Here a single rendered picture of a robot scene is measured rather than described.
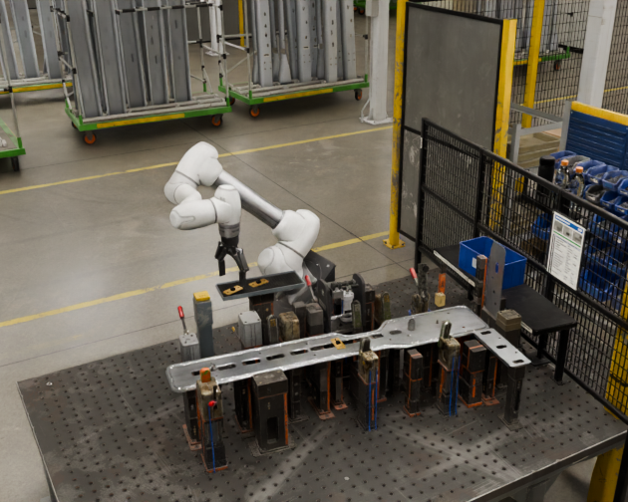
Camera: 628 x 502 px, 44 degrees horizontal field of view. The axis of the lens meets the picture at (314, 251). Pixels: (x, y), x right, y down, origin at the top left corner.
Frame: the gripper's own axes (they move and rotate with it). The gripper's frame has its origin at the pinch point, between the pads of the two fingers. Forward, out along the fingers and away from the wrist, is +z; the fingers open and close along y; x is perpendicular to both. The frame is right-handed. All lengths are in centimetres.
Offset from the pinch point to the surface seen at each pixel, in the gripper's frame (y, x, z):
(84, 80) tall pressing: -605, 270, 47
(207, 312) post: -3.0, -11.9, 13.0
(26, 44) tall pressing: -869, 329, 44
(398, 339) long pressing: 60, 39, 22
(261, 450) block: 45, -26, 51
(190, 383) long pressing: 24, -42, 22
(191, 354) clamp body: 8.5, -29.7, 20.8
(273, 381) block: 49, -21, 19
